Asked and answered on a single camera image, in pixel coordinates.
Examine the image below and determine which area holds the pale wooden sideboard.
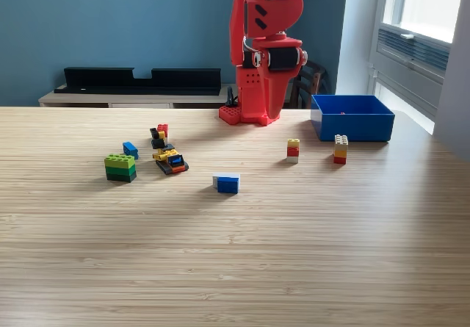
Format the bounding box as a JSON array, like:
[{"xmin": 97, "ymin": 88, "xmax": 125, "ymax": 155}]
[{"xmin": 38, "ymin": 82, "xmax": 294, "ymax": 109}]

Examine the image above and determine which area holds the dark wooden chair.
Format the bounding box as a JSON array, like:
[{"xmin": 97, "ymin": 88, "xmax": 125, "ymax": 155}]
[{"xmin": 284, "ymin": 59, "xmax": 327, "ymax": 109}]

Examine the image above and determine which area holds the small blue lego brick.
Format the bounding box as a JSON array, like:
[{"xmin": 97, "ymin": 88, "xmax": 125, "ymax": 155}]
[{"xmin": 122, "ymin": 141, "xmax": 140, "ymax": 160}]

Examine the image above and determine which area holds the blue plastic bin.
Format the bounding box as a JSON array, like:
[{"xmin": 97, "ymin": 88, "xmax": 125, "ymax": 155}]
[{"xmin": 310, "ymin": 94, "xmax": 396, "ymax": 143}]

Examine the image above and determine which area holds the blue and white lego block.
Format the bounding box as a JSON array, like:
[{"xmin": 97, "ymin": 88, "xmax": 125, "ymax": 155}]
[{"xmin": 211, "ymin": 172, "xmax": 241, "ymax": 195}]

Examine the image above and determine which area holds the black cable behind arm base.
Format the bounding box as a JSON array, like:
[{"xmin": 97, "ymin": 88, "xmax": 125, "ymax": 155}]
[{"xmin": 224, "ymin": 86, "xmax": 239, "ymax": 108}]

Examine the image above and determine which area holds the yellow red white lego stack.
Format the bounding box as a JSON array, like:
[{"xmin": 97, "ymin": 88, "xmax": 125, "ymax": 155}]
[{"xmin": 286, "ymin": 138, "xmax": 300, "ymax": 164}]

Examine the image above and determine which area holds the yellow toy digger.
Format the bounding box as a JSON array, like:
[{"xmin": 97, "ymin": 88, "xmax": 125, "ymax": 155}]
[{"xmin": 149, "ymin": 127, "xmax": 190, "ymax": 176}]

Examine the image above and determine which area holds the grey window vent grille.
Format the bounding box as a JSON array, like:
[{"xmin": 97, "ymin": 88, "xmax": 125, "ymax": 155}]
[{"xmin": 377, "ymin": 27, "xmax": 451, "ymax": 73}]

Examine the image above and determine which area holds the green lego block stack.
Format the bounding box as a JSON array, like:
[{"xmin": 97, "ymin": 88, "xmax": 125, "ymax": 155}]
[{"xmin": 104, "ymin": 153, "xmax": 137, "ymax": 184}]

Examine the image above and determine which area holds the white window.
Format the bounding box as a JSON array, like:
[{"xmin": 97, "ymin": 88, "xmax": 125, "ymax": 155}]
[{"xmin": 380, "ymin": 0, "xmax": 470, "ymax": 45}]

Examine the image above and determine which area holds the beige orange red lego stack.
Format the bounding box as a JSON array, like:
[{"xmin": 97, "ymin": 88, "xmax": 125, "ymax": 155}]
[{"xmin": 333, "ymin": 134, "xmax": 350, "ymax": 165}]

